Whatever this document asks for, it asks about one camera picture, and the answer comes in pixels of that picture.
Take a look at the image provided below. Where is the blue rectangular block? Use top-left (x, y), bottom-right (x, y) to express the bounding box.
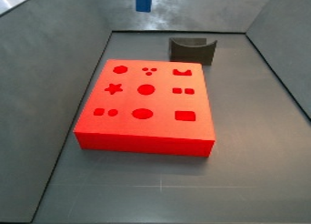
top-left (137, 0), bottom-right (153, 13)

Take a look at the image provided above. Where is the red shape-sorting board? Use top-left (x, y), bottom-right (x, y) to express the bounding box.
top-left (75, 59), bottom-right (215, 157)

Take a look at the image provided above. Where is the black curved fixture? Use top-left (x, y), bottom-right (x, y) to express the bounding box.
top-left (170, 37), bottom-right (218, 66)

